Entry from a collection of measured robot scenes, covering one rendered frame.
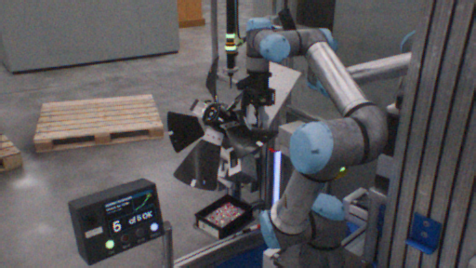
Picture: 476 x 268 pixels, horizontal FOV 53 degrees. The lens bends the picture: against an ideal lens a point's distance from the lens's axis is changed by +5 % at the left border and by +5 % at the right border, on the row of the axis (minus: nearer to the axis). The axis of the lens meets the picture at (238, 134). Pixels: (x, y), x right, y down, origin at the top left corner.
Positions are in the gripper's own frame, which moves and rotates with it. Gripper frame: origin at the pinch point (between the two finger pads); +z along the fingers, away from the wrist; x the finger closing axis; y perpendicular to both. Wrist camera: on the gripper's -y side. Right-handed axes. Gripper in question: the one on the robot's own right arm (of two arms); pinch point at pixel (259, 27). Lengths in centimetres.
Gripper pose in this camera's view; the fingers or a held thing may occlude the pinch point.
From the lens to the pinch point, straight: 190.5
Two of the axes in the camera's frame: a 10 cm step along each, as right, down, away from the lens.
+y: -0.1, 9.1, 4.2
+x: 7.1, -2.9, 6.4
